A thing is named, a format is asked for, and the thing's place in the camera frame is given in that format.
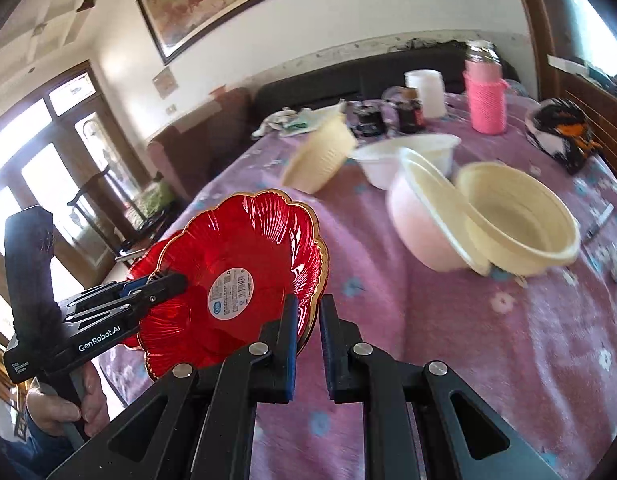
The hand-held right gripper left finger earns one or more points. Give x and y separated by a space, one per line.
291 345

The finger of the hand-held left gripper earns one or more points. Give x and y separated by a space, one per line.
136 286
168 287

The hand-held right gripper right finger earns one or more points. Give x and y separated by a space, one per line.
328 345

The red glass plate white label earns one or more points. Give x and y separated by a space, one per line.
228 240

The white plastic bowl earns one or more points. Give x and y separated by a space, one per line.
423 230
388 165

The cream plastic bowl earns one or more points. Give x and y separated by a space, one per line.
318 155
518 220

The person's left forearm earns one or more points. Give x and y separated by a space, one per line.
38 452

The person's left hand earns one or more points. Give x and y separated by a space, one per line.
53 410

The dark wooden chair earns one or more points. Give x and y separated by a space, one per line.
138 225

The green cushion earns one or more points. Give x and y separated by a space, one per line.
161 195

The purple floral tablecloth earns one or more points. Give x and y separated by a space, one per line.
438 335

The wooden glazed door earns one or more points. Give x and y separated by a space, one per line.
58 125

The brown armchair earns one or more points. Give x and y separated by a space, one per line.
208 135

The pair of white gloves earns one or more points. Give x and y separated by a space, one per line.
271 122

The white cloth bag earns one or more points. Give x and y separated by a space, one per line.
313 115

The black jar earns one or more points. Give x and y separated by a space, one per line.
368 119
411 115

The black sofa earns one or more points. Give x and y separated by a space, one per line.
338 80

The white plastic cup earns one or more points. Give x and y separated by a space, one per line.
428 92

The bottle with pink knit sleeve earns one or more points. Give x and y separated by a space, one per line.
483 105

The framed painting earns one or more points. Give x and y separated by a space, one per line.
213 0

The white black pen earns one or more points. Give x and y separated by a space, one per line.
599 221

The black patterned pouch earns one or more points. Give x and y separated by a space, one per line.
553 135

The wooden slatted chair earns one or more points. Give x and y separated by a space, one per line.
608 110

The white wall switch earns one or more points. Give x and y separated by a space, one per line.
172 109

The square wall plaque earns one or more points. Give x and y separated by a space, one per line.
164 84

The wooden window frame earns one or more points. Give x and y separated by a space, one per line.
525 10

